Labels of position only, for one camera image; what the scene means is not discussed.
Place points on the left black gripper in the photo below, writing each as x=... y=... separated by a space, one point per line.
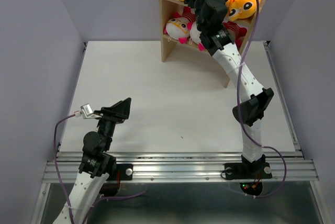
x=119 y=111

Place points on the white pink plush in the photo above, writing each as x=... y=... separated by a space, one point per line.
x=194 y=34
x=238 y=33
x=179 y=26

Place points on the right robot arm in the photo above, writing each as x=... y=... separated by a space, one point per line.
x=252 y=98

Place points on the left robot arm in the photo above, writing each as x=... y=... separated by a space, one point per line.
x=96 y=166

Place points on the wooden two-tier shelf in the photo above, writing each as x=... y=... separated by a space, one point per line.
x=168 y=8

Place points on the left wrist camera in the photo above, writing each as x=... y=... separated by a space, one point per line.
x=86 y=112

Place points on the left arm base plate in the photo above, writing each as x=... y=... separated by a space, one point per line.
x=121 y=172

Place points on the aluminium mounting rail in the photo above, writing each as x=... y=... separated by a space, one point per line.
x=185 y=167

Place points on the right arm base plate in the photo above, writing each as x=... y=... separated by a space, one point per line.
x=243 y=171

